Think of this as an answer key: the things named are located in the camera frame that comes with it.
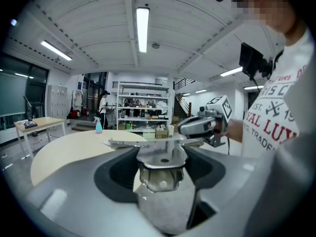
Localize white shelving unit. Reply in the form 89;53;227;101
116;81;176;133

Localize staircase with black railing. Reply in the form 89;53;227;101
172;78;196;118

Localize black mounted device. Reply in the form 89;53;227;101
238;42;274;81

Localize white printed t-shirt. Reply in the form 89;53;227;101
240;27;316;159

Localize grey roller blind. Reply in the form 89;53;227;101
0;71;28;118

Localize rectangular wooden desk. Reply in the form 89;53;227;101
13;117;67;158

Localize person's right forearm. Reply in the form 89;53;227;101
226;118;245;143

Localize teal and pink spray bottle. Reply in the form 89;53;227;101
93;116;104;135

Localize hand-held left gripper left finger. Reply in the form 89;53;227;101
23;147;169;237

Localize round wooden table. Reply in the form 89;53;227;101
30;129;149;188

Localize wooden step platform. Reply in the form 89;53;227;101
71;122;97;133

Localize person's head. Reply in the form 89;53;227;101
231;0;308;43

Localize white locker cabinet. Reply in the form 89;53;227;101
46;84;68;119

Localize black and white book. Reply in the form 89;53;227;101
18;120;39;129

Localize person's right hand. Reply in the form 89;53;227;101
213;120;230;136

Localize red and black bags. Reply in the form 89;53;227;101
67;108;90;119

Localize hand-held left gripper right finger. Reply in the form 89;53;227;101
172;129;316;237

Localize open cardboard box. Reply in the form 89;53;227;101
155;124;169;139

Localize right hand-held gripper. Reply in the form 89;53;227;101
177;95;234;148

